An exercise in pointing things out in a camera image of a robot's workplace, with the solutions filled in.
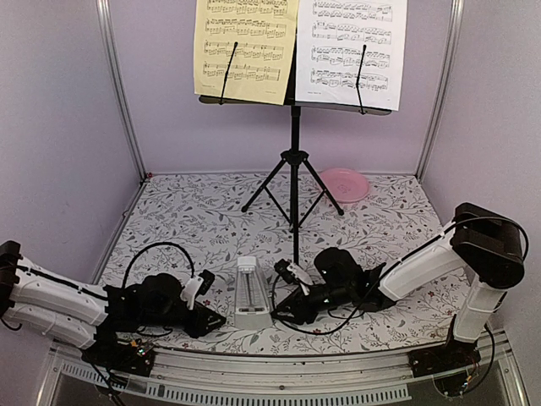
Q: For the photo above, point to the white metronome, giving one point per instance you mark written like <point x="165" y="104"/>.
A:
<point x="252" y="307"/>

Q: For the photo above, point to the aluminium front rail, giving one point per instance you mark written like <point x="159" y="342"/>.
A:
<point x="197" y="378"/>

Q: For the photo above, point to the white sheet music page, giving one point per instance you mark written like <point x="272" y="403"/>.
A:
<point x="351" y="53"/>

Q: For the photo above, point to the right aluminium corner post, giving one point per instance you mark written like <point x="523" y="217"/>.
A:
<point x="451" y="44"/>

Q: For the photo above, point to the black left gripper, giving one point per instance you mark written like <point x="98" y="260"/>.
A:
<point x="201" y="317"/>

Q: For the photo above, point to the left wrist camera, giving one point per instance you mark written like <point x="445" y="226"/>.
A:
<point x="198" y="285"/>

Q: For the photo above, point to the floral patterned table cloth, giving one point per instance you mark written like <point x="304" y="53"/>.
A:
<point x="193" y="222"/>

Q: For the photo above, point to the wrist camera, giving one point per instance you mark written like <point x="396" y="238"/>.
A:
<point x="198" y="285"/>
<point x="293" y="273"/>

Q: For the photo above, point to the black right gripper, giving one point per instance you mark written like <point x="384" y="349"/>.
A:
<point x="298" y="307"/>

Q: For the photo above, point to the pink plastic plate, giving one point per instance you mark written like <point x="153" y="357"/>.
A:
<point x="346" y="186"/>

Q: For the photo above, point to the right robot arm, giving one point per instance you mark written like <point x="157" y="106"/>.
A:
<point x="492" y="246"/>

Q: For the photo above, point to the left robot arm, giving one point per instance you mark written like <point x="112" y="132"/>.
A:
<point x="85" y="314"/>

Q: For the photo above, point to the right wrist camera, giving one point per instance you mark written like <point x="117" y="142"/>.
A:
<point x="293" y="273"/>

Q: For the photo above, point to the black perforated music stand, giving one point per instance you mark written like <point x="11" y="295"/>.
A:
<point x="293" y="157"/>

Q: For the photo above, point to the yellow sheet music page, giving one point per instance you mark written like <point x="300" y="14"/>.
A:
<point x="243" y="49"/>

